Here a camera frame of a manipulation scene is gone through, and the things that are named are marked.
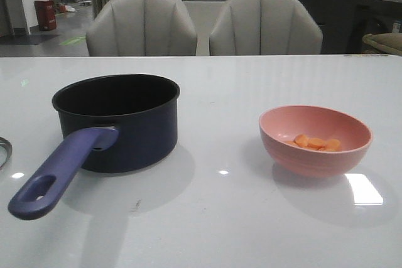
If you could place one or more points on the right grey upholstered chair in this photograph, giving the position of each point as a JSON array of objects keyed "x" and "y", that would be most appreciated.
[{"x": 264, "y": 27}]

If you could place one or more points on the dark side table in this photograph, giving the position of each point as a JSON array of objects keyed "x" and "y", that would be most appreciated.
[{"x": 373, "y": 17}]

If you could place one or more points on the beige cushion seat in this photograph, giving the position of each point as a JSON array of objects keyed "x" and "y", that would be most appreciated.
[{"x": 387, "y": 43}]

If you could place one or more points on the dark blue saucepan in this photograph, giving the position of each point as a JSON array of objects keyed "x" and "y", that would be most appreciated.
[{"x": 110, "y": 124}]

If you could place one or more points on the glass lid with blue knob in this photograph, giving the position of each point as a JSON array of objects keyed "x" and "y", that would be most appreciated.
[{"x": 6, "y": 151}]

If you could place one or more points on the red bin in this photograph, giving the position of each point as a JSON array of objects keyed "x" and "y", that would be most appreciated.
[{"x": 45, "y": 13}]

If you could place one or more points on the orange ham slices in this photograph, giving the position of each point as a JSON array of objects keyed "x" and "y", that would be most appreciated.
[{"x": 315, "y": 143}]

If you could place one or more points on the grey upholstered chair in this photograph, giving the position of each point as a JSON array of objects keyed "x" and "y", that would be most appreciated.
[
  {"x": 142, "y": 28},
  {"x": 264, "y": 27}
]

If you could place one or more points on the left grey upholstered chair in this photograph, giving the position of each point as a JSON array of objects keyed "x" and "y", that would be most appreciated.
[{"x": 142, "y": 28}]

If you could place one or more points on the pink plastic bowl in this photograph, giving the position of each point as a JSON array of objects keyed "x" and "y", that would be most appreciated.
[{"x": 279, "y": 126}]

